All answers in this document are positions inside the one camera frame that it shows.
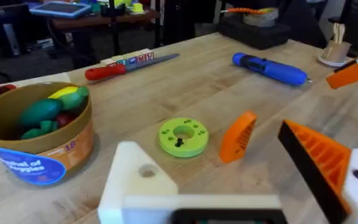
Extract finger of the white orange right gripper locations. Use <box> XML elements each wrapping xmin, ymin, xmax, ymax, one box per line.
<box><xmin>324</xmin><ymin>48</ymin><xmax>358</xmax><ymax>90</ymax></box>

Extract bare white left gripper left finger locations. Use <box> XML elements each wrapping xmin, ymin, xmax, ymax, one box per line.
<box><xmin>97</xmin><ymin>141</ymin><xmax>180</xmax><ymax>224</ymax></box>

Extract white orange left gripper right finger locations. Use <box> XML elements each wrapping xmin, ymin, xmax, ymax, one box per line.
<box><xmin>277</xmin><ymin>119</ymin><xmax>358</xmax><ymax>224</ymax></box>

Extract blue electric screwdriver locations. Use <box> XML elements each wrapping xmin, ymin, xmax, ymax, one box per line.
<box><xmin>231</xmin><ymin>52</ymin><xmax>313</xmax><ymax>86</ymax></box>

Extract orange ribbed wedge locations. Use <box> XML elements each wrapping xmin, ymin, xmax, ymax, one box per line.
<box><xmin>218</xmin><ymin>110</ymin><xmax>258</xmax><ymax>164</ymax></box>

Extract paper cup with wooden sticks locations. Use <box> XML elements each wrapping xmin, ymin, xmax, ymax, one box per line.
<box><xmin>318</xmin><ymin>22</ymin><xmax>352</xmax><ymax>68</ymax></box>

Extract green disc with holes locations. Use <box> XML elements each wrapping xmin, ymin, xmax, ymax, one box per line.
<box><xmin>158</xmin><ymin>116</ymin><xmax>210</xmax><ymax>159</ymax></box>

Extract brown tub of toy vegetables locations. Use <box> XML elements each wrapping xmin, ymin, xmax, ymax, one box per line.
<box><xmin>0</xmin><ymin>81</ymin><xmax>94</xmax><ymax>187</ymax></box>

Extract black case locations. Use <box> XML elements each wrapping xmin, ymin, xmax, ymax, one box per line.
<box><xmin>218</xmin><ymin>14</ymin><xmax>292</xmax><ymax>50</ymax></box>

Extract grey tape roll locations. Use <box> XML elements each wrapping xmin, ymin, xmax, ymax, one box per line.
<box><xmin>243</xmin><ymin>7</ymin><xmax>280</xmax><ymax>29</ymax></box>

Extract row of wooden letter blocks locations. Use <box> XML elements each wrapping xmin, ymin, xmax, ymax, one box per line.
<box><xmin>99</xmin><ymin>48</ymin><xmax>155</xmax><ymax>68</ymax></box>

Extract brown desk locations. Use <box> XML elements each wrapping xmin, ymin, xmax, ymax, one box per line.
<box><xmin>49</xmin><ymin>8</ymin><xmax>162</xmax><ymax>32</ymax></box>

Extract small yellow-green cup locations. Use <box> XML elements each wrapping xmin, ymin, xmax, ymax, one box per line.
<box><xmin>131</xmin><ymin>2</ymin><xmax>145</xmax><ymax>14</ymax></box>

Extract blue-framed tablet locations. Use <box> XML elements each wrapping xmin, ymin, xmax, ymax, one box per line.
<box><xmin>29</xmin><ymin>1</ymin><xmax>93</xmax><ymax>19</ymax></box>

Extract black monitor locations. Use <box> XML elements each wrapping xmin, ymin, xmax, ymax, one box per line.
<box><xmin>0</xmin><ymin>2</ymin><xmax>31</xmax><ymax>57</ymax></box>

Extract red-handled toy knife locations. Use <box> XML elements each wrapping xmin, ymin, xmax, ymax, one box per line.
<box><xmin>84</xmin><ymin>53</ymin><xmax>180</xmax><ymax>82</ymax></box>

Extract orange-handled tool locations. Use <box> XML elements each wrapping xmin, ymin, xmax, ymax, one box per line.
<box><xmin>220</xmin><ymin>6</ymin><xmax>276</xmax><ymax>16</ymax></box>

